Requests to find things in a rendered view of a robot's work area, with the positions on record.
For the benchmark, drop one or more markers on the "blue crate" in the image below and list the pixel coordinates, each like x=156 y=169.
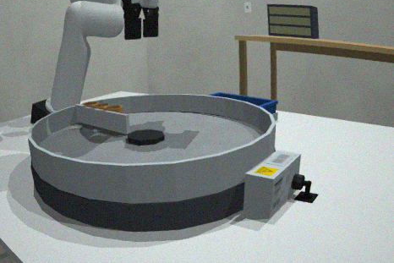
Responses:
x=270 y=105

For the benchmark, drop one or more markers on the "bronze bushing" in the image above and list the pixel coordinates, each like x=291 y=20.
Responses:
x=90 y=103
x=100 y=105
x=110 y=108

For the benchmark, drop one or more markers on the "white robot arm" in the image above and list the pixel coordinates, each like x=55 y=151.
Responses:
x=83 y=18

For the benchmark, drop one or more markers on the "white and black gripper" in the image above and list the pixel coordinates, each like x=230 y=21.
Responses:
x=132 y=22

